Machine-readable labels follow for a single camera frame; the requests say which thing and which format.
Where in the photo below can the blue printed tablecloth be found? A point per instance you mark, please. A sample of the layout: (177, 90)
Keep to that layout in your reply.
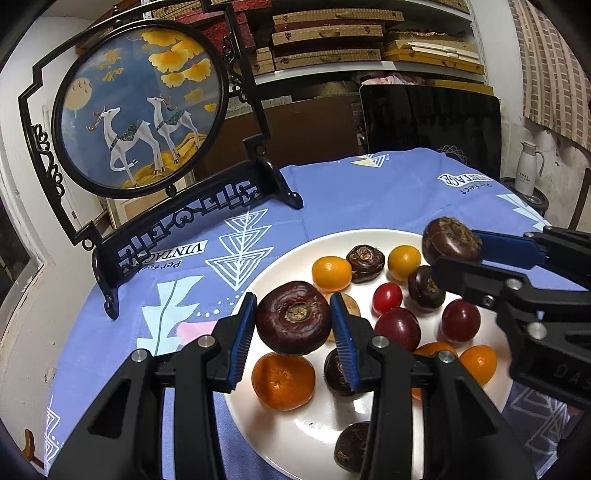
(323, 198)

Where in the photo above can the dark red plum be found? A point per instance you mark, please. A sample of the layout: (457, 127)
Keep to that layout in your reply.
(460, 321)
(398, 328)

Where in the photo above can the plaid curtain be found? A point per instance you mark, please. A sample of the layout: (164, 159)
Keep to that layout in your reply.
(554, 69)

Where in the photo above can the white thermos jug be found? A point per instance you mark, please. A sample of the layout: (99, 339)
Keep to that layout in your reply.
(528, 168)

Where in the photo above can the stack of brown clasp boxes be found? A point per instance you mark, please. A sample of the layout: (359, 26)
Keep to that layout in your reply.
(323, 34)

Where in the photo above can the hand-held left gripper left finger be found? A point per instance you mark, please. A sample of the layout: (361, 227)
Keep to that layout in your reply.
(242, 341)

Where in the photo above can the round deer embroidery screen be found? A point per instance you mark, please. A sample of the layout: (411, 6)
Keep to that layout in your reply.
(138, 106)

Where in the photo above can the white round plate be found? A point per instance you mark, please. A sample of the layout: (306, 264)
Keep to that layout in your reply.
(300, 429)

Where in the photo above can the red cherry tomato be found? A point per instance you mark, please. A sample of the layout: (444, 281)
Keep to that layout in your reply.
(387, 297)

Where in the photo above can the dark water chestnut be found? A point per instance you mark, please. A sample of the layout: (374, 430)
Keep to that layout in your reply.
(333, 371)
(365, 263)
(351, 445)
(450, 240)
(293, 316)
(425, 290)

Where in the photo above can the sliding glass window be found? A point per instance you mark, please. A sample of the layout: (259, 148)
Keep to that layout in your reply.
(14, 267)

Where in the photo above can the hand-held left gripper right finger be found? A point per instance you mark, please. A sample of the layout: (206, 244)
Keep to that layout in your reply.
(344, 341)

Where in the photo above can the stack of red boxes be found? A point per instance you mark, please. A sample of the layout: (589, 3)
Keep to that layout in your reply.
(217, 27)

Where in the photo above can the dark round stool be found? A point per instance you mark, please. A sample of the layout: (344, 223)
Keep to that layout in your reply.
(535, 201)

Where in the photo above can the pale yellow round fruit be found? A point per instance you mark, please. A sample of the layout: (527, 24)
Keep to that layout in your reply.
(352, 307)

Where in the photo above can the pink cloth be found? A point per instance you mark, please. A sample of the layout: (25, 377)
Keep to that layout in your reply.
(397, 78)

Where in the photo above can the white metal shelf unit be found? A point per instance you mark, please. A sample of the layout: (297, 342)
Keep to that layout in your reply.
(478, 27)

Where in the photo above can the stack of yellow flat boxes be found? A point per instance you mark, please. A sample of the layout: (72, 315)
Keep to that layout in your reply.
(429, 57)

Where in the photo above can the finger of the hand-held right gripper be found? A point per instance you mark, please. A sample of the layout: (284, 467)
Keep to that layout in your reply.
(475, 281)
(508, 249)

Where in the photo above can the brown cardboard board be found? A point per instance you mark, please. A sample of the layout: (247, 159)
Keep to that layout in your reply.
(314, 129)

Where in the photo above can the small orange mandarin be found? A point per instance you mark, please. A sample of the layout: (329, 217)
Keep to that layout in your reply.
(478, 364)
(282, 381)
(330, 273)
(403, 262)
(431, 349)

